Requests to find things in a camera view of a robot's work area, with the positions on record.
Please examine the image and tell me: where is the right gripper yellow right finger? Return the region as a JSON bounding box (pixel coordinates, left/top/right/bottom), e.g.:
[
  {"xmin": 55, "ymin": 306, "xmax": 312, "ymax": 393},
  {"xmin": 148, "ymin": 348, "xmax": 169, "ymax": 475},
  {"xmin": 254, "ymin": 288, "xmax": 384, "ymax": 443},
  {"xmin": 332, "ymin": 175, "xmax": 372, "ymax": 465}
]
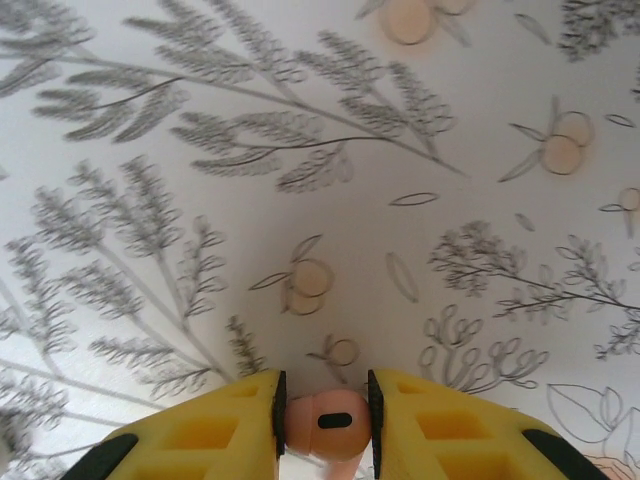
[{"xmin": 366, "ymin": 368, "xmax": 609, "ymax": 480}]

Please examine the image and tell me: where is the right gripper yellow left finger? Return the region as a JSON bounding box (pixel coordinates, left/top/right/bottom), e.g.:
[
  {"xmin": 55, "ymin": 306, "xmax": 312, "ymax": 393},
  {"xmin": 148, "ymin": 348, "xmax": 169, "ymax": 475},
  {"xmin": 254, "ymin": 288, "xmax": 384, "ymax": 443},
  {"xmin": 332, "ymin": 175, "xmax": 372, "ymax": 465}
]
[{"xmin": 69, "ymin": 369, "xmax": 289, "ymax": 480}]

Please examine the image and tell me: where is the pink wireless earbud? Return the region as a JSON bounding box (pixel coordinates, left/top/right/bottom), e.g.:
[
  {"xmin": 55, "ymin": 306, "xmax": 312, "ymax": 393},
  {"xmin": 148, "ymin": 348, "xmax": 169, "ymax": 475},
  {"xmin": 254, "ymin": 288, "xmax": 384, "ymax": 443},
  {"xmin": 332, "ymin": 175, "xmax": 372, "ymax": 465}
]
[{"xmin": 282, "ymin": 388, "xmax": 374, "ymax": 480}]

